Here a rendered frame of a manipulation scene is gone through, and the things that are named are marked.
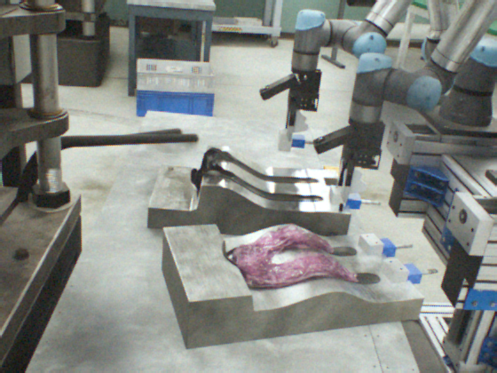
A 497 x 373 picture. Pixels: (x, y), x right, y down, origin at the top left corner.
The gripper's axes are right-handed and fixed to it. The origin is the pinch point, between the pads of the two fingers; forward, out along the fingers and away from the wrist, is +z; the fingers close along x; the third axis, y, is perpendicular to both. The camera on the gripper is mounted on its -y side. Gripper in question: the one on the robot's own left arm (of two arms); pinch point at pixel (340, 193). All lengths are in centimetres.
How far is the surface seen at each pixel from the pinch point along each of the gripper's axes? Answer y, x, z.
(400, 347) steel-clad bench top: 6.9, -44.3, 11.2
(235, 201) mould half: -26.7, -6.8, 1.5
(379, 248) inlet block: 6.6, -19.4, 3.9
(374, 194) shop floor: 68, 193, 91
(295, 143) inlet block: -9.8, 27.1, -1.9
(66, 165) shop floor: -126, 196, 91
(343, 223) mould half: 0.6, -6.8, 5.0
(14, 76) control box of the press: -85, 13, -18
